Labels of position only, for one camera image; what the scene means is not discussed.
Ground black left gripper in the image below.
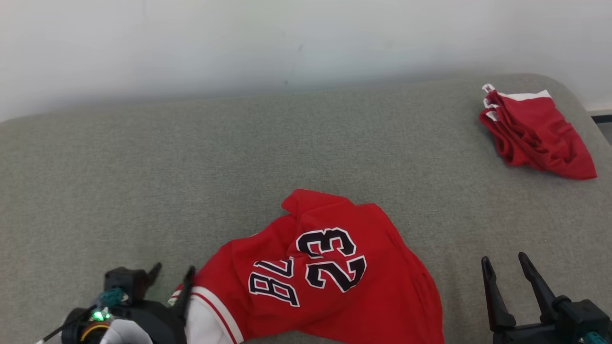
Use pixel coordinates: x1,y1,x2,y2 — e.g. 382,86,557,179
61,262,196,344

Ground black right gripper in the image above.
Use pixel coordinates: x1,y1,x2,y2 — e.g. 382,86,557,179
481,252,574,344

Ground red shorts with white stripe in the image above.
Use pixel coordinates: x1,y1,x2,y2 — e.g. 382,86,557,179
479,84,598,181

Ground red basketball jersey number 23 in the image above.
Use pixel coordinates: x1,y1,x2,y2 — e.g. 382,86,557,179
167,189,446,344

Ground grey fabric sofa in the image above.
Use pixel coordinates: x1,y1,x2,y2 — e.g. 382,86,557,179
0,72,612,344

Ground thin black cable white label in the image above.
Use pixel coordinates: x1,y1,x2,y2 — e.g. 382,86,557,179
36,321,75,344

